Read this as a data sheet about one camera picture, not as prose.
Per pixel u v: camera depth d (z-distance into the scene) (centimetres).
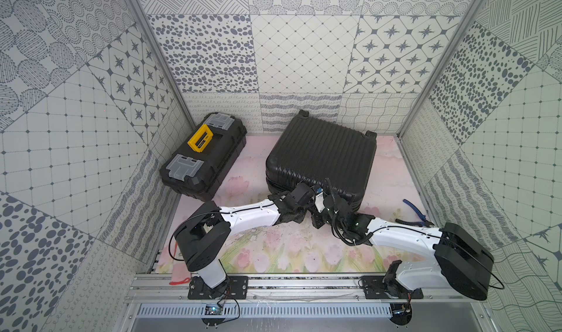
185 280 76
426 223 89
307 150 86
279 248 84
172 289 76
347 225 64
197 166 86
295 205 66
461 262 42
